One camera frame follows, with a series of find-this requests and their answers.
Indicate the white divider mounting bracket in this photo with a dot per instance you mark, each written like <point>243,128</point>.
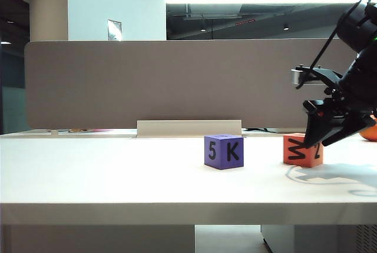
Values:
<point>54,132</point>

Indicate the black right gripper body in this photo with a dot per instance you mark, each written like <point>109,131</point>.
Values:
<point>338,104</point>

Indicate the framed poster on pillar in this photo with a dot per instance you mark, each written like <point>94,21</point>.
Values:
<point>114,30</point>

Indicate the grey desk divider panel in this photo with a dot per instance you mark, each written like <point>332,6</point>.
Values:
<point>165,85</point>

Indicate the purple block 5 K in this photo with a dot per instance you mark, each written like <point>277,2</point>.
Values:
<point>224,153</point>

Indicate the orange block 2 W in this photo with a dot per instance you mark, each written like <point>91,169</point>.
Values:
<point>294,153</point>

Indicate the beige round column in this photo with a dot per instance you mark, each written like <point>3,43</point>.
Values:
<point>48,6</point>

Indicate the orange tangerine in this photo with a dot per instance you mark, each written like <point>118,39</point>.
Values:
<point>369,131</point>

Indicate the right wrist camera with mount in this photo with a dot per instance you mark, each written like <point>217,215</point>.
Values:
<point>312,76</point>

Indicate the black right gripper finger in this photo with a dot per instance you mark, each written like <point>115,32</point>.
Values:
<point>350,131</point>
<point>318,129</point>

